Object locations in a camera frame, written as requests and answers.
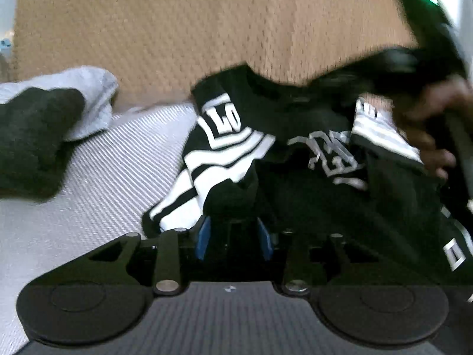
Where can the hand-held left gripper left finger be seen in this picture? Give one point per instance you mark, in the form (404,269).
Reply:
(203,236)

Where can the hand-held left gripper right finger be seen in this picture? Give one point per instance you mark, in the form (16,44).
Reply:
(264,240)

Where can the black white printed t-shirt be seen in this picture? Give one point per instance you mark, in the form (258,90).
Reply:
(321,207)

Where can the person's right hand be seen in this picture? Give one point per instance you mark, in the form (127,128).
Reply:
(421,125)

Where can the folded grey garment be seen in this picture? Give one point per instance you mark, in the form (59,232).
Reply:
(92,92)

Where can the folded black garment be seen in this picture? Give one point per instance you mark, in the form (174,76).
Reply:
(29,137)

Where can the woven tan mattress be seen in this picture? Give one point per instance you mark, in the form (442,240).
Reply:
(184,26)

